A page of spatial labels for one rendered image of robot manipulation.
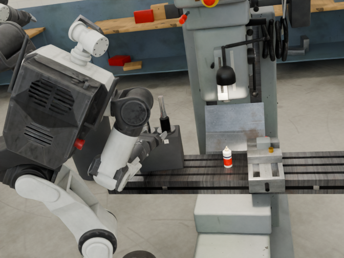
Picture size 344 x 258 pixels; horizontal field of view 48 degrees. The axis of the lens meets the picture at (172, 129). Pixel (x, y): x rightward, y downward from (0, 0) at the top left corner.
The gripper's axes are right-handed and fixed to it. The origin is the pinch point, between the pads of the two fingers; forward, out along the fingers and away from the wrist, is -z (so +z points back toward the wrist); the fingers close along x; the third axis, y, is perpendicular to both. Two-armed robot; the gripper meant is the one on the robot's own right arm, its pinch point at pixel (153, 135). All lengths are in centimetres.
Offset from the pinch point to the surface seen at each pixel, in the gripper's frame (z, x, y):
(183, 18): 11, -28, -55
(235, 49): -9, -39, -37
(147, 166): -2.1, 8.5, 19.8
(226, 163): -14.5, -28.6, 20.8
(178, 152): -8.5, -7.1, 13.6
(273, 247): -40, -43, 96
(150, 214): -65, 61, 116
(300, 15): -44, -57, -41
